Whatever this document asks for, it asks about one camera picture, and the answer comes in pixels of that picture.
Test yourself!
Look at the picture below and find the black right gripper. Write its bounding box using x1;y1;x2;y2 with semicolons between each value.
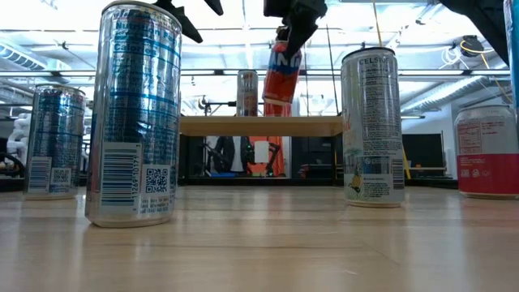
263;0;328;61

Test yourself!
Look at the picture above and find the white rectangular card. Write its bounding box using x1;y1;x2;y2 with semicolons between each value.
254;140;270;163

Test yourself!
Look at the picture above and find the black stand with bar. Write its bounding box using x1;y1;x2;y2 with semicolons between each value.
197;95;238;117

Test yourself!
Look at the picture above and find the black vacuum hose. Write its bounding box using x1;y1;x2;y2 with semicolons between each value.
0;152;24;178

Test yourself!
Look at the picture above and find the tall white Celsius can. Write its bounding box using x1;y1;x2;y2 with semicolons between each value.
236;69;260;118
340;47;406;209

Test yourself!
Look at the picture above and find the person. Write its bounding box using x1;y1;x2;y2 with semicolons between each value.
210;135;255;176

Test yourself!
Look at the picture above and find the white machine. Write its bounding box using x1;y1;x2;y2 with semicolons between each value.
6;112;32;165

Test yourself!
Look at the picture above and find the slim silver blue can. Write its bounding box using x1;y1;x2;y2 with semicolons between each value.
504;0;519;122
84;0;182;229
23;84;87;201

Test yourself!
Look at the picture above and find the black metal rail frame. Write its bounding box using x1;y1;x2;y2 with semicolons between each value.
0;176;459;192

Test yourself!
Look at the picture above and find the black ceiling cord reel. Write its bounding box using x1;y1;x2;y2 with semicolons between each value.
448;35;486;58

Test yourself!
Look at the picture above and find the orange panel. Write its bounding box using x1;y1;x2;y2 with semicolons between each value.
247;135;287;178

